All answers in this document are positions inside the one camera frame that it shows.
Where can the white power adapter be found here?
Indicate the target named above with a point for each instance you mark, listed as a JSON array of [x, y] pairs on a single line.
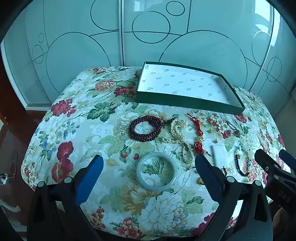
[[3, 179]]

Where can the red knotted charm pendant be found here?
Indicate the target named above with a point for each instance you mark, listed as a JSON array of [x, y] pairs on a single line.
[[199, 148]]

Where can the white curved object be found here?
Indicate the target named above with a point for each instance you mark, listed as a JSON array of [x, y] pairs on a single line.
[[10, 207]]

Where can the pale jade bangle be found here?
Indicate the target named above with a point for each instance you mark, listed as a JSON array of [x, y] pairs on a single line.
[[140, 176]]

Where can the small gold charm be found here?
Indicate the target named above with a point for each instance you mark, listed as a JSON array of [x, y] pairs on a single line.
[[201, 181]]

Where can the frosted glass wardrobe door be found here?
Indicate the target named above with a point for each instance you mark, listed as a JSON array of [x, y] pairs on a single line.
[[279, 64], [69, 46], [208, 34]]

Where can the green shallow box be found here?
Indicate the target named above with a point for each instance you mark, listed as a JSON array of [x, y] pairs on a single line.
[[180, 81]]

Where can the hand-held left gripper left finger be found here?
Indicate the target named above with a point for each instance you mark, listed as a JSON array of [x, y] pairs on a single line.
[[90, 178]]

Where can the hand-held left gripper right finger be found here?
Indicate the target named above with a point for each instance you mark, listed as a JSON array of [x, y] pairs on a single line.
[[205, 172]]

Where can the floral printed cloth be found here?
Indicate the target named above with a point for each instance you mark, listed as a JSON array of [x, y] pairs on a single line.
[[92, 139]]

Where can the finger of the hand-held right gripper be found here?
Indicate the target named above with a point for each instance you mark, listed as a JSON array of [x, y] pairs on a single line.
[[268, 162], [288, 158]]

